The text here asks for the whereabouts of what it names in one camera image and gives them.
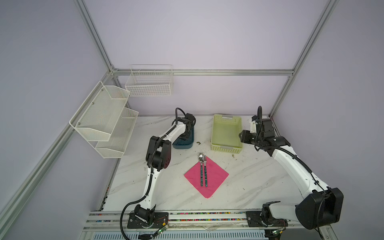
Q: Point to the pink paper napkin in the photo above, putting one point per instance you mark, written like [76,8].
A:
[216,176]

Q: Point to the spoon with teal handle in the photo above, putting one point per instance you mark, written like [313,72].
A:
[201,161]

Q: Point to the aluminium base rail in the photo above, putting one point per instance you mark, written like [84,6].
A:
[206,220]

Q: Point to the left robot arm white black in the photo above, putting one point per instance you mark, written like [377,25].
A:
[158,157]

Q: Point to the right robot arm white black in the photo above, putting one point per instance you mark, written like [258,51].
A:
[321,205]

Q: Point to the white wire wall basket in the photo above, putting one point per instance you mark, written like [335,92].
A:
[150,80]

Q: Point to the white mesh two-tier shelf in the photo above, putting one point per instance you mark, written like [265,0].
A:
[105,121]

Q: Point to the dark teal plastic tub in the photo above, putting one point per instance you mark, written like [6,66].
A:
[185,144]

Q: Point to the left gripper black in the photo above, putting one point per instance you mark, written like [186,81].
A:
[185,138]

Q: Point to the light green perforated basket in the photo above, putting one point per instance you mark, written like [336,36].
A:
[225,134]

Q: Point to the fork with teal handle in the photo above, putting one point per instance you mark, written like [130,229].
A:
[205,169]

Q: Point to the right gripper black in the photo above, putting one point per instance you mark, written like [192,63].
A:
[243,136]

